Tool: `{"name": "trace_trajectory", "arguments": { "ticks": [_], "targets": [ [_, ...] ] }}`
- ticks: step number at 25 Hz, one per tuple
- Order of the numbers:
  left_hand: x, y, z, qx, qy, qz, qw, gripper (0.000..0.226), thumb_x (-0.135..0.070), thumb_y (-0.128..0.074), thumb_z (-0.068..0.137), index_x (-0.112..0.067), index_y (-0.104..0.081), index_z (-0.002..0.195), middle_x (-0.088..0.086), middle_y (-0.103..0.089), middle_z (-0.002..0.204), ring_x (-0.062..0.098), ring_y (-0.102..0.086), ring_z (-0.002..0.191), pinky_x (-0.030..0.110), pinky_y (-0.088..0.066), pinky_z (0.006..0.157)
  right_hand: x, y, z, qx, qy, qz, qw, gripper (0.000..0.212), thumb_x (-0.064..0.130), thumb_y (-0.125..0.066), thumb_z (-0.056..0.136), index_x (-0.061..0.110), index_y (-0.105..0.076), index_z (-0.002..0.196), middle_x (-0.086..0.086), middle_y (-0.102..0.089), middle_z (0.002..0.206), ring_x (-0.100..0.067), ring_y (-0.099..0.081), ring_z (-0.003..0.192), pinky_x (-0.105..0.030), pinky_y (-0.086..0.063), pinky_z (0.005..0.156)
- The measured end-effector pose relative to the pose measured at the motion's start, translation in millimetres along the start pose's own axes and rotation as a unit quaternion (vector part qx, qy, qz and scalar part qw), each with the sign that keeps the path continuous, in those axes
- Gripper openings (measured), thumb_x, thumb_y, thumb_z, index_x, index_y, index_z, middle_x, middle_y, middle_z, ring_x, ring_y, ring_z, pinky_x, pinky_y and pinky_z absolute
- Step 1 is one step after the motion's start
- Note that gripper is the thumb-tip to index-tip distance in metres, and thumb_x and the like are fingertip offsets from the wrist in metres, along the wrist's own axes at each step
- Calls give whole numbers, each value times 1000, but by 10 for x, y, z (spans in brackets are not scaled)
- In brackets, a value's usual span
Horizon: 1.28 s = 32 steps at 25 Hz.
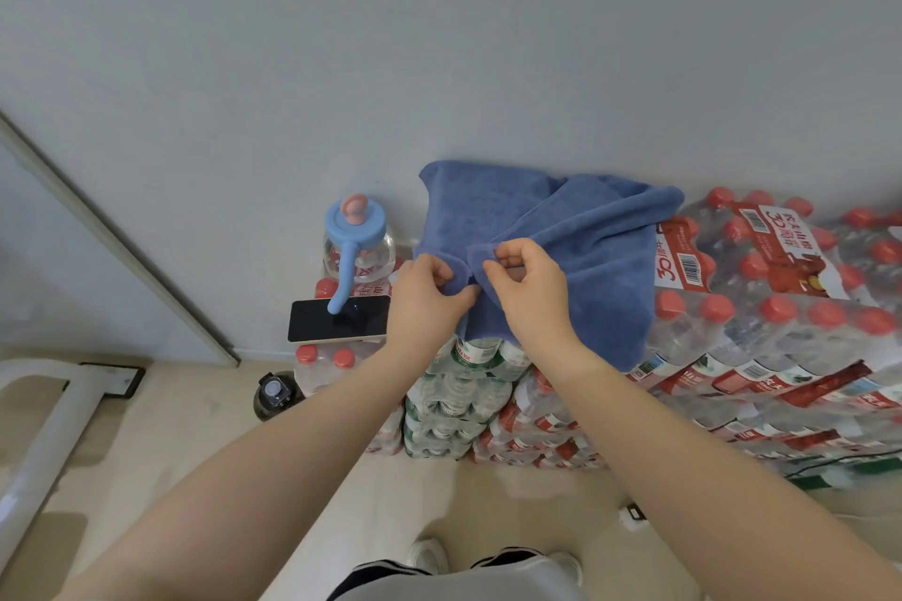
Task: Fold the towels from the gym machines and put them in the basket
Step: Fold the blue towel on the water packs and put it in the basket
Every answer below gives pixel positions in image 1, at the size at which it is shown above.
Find person's right hand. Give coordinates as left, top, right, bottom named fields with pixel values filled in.
left=482, top=238, right=583, bottom=369

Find person's left hand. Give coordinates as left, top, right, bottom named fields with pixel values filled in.
left=385, top=254, right=480, bottom=369

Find blue towel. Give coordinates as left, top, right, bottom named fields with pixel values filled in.
left=413, top=160, right=686, bottom=373

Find person's left forearm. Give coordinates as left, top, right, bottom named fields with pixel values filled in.
left=53, top=339, right=424, bottom=601

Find person's right forearm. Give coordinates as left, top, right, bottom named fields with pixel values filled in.
left=542, top=347, right=902, bottom=601

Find person's left shoe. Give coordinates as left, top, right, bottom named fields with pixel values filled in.
left=407, top=536, right=450, bottom=578

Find person's shoe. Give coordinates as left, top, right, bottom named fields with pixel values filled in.
left=546, top=550, right=584, bottom=584
left=407, top=536, right=450, bottom=578

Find person's right shoe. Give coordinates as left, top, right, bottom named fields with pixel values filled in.
left=546, top=550, right=584, bottom=584

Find black smartphone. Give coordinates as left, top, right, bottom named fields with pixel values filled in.
left=287, top=295, right=393, bottom=345

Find clear jug with blue lid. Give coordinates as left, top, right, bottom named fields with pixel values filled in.
left=322, top=193, right=397, bottom=316

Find black water bottle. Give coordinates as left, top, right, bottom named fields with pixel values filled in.
left=253, top=371, right=305, bottom=423

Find stack of bottled water packs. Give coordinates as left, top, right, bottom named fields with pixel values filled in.
left=292, top=187, right=902, bottom=482

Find black striped shorts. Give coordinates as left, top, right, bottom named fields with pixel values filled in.
left=327, top=547, right=565, bottom=601

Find white shirt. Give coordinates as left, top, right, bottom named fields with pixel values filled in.
left=345, top=554, right=590, bottom=601

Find white leg extension machine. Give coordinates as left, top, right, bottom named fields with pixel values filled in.
left=0, top=357, right=148, bottom=578

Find black power cable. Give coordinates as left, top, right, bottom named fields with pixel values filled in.
left=785, top=454, right=902, bottom=482

